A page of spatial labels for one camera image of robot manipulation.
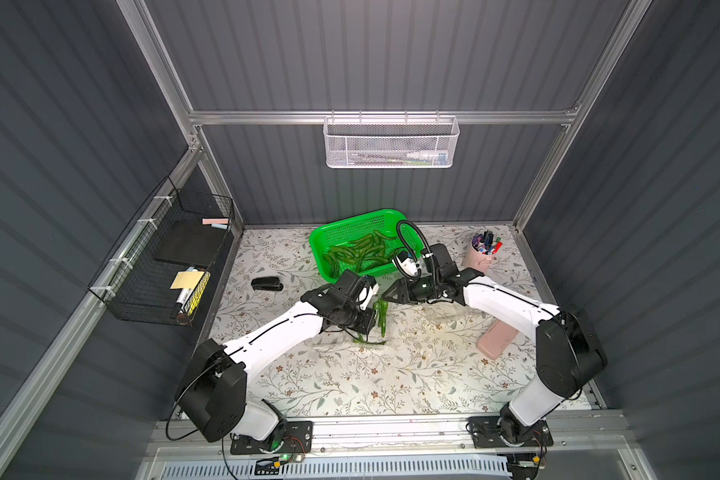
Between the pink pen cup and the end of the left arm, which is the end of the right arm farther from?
the pink pen cup

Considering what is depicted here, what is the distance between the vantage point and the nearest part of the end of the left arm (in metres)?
0.60

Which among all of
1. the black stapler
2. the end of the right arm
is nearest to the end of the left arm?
the end of the right arm

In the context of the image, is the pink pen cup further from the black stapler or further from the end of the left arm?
the black stapler

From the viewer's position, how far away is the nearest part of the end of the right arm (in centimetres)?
65

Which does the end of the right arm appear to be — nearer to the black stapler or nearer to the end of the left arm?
the end of the left arm

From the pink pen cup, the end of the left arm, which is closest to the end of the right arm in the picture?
the end of the left arm

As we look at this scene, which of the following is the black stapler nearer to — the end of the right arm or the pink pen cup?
the end of the right arm
